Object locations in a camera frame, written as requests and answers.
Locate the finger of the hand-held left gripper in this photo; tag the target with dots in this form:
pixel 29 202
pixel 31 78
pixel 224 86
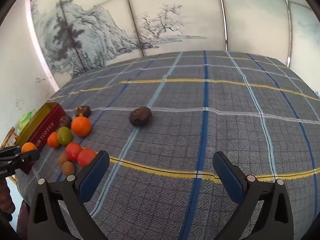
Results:
pixel 27 156
pixel 12 150

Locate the grey plaid cloth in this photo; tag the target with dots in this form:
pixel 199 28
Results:
pixel 175 130

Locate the red tomato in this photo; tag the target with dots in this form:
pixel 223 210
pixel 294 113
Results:
pixel 86 157
pixel 73 151

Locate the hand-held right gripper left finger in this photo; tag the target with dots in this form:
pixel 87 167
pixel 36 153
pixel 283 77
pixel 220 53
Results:
pixel 93 176

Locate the green round fruit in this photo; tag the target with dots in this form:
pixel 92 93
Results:
pixel 65 135

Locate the green snack packet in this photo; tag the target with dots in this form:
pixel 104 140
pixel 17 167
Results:
pixel 25 122

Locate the red and gold tin box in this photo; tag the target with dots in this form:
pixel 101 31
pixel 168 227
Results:
pixel 42 132

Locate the brown chocolate muffin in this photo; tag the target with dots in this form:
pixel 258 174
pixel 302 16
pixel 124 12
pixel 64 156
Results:
pixel 140 116
pixel 82 110

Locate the large orange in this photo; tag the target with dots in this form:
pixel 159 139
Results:
pixel 81 126

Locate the wooden chair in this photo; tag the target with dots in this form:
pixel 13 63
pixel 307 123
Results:
pixel 10 136

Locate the small dark brown fruit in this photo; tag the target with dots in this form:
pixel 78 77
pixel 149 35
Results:
pixel 65 121

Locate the small tangerine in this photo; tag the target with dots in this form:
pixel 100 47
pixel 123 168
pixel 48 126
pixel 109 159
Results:
pixel 28 147
pixel 53 140

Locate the light brown longan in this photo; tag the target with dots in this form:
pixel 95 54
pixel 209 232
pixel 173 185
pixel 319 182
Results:
pixel 68 168
pixel 63 159

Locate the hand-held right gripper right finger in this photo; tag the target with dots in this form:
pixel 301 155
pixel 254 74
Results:
pixel 228 178

